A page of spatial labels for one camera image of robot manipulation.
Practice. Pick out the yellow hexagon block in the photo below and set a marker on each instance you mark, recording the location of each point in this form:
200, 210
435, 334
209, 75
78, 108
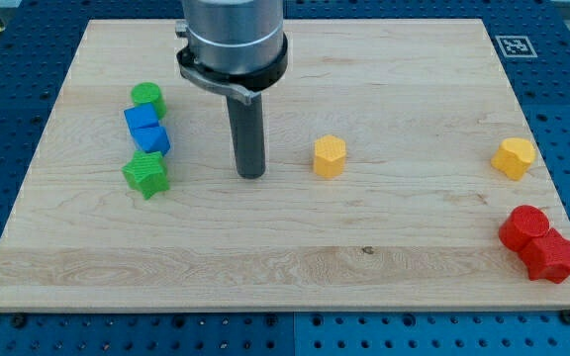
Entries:
329, 156

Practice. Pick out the yellow heart block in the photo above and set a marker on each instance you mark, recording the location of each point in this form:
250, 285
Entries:
513, 157

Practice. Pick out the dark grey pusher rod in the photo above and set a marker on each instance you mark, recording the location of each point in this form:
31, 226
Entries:
247, 131

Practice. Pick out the wooden board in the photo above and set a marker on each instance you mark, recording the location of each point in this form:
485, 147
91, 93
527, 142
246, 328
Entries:
410, 225

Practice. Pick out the green star block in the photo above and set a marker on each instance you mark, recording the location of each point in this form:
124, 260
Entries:
146, 172

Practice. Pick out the blue triangle block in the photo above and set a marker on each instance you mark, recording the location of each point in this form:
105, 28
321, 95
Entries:
152, 139

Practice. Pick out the blue cube block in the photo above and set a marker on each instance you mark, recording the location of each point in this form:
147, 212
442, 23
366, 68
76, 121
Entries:
141, 117

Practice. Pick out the green cylinder block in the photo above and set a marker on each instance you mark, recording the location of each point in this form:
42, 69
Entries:
149, 93

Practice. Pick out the red cylinder block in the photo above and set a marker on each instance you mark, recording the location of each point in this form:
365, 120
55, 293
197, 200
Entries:
523, 224

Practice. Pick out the white fiducial marker tag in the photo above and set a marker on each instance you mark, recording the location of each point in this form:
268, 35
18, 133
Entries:
515, 46

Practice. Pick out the red star block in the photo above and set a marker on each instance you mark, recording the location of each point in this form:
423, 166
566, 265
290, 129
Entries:
547, 257

